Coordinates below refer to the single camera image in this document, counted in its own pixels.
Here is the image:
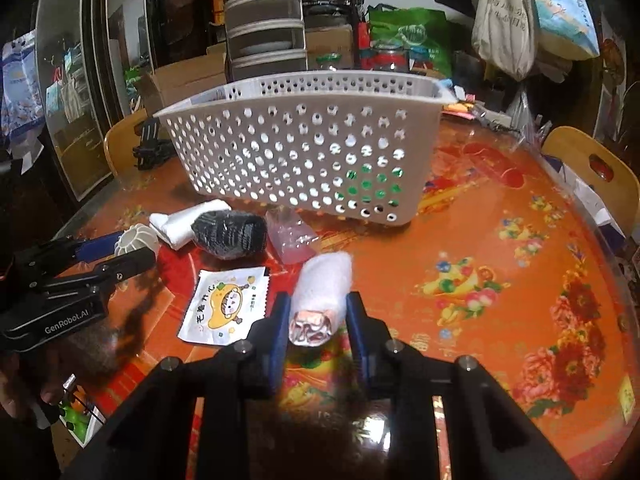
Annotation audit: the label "leaning glass panel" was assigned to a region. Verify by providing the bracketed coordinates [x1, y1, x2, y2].
[35, 0, 112, 201]

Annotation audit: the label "colourful small packets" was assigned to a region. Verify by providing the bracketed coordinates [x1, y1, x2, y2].
[440, 79, 482, 121]

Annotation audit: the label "person's left hand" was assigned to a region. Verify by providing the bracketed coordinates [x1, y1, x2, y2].
[0, 347, 76, 423]

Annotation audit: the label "blue printed tote bag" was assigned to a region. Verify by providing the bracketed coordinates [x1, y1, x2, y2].
[522, 0, 601, 60]

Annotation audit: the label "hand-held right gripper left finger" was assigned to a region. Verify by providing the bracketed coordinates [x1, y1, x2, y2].
[60, 291, 292, 480]

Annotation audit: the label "white foam-wrapped roll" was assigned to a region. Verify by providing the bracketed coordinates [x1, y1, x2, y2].
[289, 252, 354, 347]

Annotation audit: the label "blue white plastic bag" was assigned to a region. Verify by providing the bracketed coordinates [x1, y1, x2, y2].
[0, 30, 47, 137]

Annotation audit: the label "black plastic object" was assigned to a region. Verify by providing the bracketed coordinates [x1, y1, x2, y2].
[132, 116, 174, 171]

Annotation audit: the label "glass jar with red contents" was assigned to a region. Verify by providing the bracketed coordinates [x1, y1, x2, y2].
[367, 44, 411, 73]

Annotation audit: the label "beige canvas tote bag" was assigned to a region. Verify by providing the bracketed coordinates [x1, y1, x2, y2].
[471, 0, 537, 81]

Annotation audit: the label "open cardboard box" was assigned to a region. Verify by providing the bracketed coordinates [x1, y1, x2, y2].
[135, 52, 228, 116]

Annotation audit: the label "clear plastic bag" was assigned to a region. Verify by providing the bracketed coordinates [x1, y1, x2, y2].
[504, 89, 552, 147]

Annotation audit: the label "white perforated plastic basket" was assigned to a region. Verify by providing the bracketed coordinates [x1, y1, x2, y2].
[152, 70, 457, 226]

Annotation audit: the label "white cartoon print packet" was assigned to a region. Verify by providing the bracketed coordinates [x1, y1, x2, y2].
[177, 266, 271, 347]

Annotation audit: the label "white ribbed round object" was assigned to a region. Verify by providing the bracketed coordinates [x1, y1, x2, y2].
[114, 225, 161, 260]

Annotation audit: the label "black rolled socks in wrap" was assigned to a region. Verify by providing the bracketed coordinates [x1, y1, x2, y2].
[192, 211, 267, 261]

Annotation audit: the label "white folded cloth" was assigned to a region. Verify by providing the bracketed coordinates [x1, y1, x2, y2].
[149, 199, 232, 250]

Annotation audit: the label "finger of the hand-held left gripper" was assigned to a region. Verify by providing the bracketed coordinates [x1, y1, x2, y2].
[70, 231, 126, 264]
[75, 247, 157, 295]

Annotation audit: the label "green plastic bag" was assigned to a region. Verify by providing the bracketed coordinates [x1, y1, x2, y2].
[367, 5, 453, 78]

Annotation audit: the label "striped storage drawer tower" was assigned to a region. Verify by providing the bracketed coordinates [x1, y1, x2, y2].
[218, 0, 307, 83]

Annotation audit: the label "green white printed packet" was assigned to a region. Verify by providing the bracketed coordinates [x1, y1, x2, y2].
[54, 374, 107, 450]

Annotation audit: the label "wooden chair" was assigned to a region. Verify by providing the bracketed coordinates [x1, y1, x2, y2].
[104, 108, 173, 181]
[541, 126, 640, 241]

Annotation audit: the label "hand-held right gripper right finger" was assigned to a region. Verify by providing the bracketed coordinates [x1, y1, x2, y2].
[345, 291, 576, 480]

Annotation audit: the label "brown cardboard box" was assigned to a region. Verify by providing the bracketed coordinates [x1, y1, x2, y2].
[305, 25, 356, 72]

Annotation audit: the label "pink clear plastic packet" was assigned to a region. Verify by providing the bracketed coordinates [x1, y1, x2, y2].
[265, 208, 318, 264]

